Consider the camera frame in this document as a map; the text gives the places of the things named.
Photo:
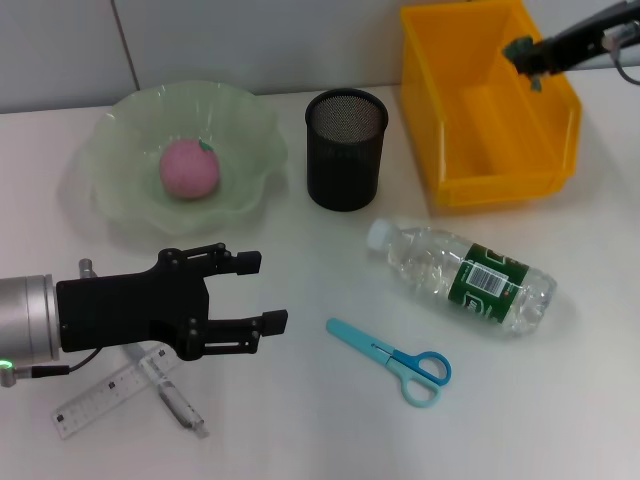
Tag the black mesh pen holder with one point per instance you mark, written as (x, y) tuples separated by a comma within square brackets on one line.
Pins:
[(345, 160)]

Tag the blue scissors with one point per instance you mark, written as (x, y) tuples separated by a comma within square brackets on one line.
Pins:
[(360, 340)]

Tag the green plastic wrapper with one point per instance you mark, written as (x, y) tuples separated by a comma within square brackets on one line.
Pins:
[(515, 50)]

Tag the clear bottle with green label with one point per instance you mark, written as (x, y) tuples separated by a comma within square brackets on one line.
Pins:
[(440, 270)]

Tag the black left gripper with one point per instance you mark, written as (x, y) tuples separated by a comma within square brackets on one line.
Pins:
[(125, 312)]

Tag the green glass fruit plate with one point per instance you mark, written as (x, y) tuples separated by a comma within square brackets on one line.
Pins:
[(130, 160)]

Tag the yellow plastic bin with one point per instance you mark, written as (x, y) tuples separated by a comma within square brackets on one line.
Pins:
[(495, 130)]

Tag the grey transparent pen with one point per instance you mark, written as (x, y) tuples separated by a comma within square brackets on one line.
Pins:
[(175, 400)]

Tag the pink toy peach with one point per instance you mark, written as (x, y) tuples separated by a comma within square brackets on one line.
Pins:
[(190, 170)]

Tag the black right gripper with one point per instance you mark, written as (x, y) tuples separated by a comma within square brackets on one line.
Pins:
[(585, 40)]

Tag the transparent plastic ruler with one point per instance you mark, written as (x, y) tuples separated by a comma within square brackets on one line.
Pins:
[(85, 410)]

